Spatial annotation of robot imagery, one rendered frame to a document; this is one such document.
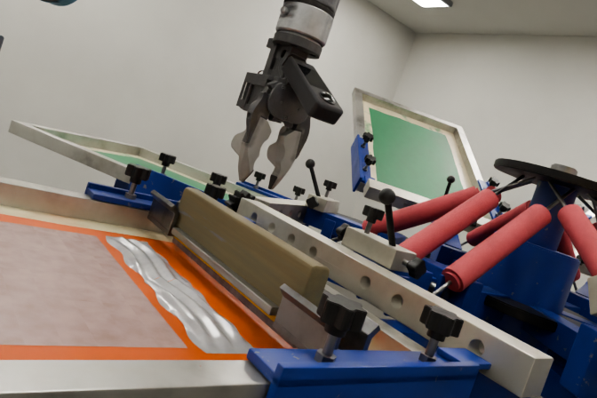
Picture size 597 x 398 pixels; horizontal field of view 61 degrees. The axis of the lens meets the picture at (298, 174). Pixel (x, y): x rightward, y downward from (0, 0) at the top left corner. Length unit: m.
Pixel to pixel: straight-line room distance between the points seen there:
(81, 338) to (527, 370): 0.48
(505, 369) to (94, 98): 4.16
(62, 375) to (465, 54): 5.76
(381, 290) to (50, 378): 0.53
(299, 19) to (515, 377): 0.52
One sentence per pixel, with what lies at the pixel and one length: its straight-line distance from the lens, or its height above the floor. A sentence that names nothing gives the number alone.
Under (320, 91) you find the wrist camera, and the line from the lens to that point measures 0.66.
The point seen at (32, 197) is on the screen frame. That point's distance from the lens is 0.89.
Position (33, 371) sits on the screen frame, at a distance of 0.38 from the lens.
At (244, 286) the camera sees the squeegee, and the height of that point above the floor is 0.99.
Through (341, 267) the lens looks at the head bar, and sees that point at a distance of 0.86.
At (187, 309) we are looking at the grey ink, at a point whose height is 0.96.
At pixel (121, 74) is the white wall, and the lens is 4.60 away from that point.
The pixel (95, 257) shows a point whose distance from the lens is 0.74.
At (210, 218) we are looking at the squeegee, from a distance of 0.78.
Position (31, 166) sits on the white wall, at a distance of 4.56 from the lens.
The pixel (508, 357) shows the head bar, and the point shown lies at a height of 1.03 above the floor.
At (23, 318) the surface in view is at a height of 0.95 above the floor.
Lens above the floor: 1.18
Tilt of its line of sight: 2 degrees down
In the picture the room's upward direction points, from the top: 19 degrees clockwise
